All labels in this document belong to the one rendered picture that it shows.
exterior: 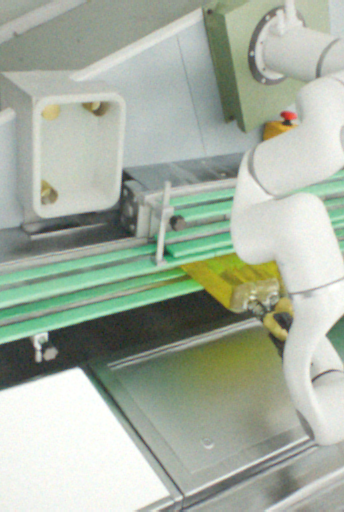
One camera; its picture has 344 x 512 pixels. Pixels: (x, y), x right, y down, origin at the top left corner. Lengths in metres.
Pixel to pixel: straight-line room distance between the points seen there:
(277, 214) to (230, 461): 0.42
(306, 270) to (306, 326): 0.07
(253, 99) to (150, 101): 0.22
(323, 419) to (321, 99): 0.43
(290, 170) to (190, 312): 0.60
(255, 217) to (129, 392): 0.44
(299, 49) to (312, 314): 0.58
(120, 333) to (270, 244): 0.56
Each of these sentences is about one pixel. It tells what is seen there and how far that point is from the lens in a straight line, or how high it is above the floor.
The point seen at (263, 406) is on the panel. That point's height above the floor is 1.22.
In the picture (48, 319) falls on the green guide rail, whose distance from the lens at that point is 1.12.
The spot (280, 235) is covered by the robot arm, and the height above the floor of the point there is 1.28.
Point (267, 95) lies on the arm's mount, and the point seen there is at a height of 0.82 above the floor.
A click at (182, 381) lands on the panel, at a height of 1.10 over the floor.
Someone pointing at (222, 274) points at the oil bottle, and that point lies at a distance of 1.18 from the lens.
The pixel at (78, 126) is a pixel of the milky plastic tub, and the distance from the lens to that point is 1.18.
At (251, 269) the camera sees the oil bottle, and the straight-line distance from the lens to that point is 1.23.
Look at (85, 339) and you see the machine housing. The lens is 1.29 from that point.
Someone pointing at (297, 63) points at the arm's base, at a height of 0.93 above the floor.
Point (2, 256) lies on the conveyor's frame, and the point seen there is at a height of 0.85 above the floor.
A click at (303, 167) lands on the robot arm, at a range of 0.87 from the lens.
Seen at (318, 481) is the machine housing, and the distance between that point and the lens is 1.06.
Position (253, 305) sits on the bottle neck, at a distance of 1.14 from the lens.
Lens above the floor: 1.78
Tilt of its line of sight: 44 degrees down
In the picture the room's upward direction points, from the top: 131 degrees clockwise
